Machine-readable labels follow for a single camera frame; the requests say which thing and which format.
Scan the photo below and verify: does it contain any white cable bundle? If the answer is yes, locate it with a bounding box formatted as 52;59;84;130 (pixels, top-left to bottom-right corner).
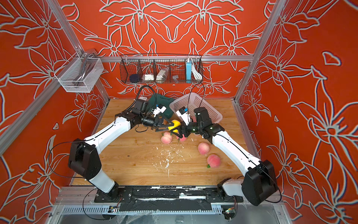
191;60;203;82

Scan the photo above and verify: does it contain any pink red peach front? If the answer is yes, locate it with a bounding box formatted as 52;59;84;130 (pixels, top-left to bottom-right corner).
207;154;221;168

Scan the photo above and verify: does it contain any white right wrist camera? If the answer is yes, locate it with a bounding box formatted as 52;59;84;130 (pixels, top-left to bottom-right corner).
176;107;192;126

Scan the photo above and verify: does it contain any white packet in basket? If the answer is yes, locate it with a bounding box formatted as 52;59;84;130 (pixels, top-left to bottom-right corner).
142;74;155;82

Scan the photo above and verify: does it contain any light blue box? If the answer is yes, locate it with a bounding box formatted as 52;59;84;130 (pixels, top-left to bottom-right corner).
186;59;192;84

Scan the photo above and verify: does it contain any dark round object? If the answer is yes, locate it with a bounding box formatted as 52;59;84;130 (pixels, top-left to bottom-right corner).
129;74;141;83

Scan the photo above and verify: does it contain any pink peach centre left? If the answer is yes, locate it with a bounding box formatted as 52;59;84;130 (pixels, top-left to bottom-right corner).
161;132;173;144

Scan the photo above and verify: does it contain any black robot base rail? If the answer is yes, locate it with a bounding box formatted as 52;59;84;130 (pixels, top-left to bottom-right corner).
94;186;243;213

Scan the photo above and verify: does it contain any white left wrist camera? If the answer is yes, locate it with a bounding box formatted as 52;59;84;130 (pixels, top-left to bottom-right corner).
153;104;167;117

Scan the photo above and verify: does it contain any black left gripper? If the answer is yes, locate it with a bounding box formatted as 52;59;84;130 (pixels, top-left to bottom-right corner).
125;118;156;133

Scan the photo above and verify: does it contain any pink peach right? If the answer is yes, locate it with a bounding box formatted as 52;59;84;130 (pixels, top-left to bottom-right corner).
198;142;210;155

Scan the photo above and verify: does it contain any black wire wall basket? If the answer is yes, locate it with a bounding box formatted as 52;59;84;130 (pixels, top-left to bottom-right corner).
119;54;204;84

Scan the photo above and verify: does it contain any yellow peach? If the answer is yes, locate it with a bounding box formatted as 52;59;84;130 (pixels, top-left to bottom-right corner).
168;119;181;133

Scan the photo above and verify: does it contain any clear bag in basket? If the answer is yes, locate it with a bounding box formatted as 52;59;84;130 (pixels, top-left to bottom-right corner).
156;68;169;84

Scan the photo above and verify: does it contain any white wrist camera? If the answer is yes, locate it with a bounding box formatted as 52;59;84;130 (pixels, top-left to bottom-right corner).
176;107;192;126
153;104;167;117

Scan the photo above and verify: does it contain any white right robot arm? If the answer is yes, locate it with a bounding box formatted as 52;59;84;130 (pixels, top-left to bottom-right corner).
171;107;279;206

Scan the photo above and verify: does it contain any clear plastic wall bin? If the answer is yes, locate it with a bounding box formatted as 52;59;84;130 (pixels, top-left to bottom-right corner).
55;56;104;93

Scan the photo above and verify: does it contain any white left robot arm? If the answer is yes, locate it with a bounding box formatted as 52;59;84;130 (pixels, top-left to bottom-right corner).
68;99;174;200

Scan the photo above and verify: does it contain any white plastic basket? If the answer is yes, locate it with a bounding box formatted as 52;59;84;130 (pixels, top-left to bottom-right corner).
169;93;223;123

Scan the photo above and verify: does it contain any green plastic tool case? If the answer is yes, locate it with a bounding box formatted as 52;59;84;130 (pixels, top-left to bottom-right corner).
148;93;174;118

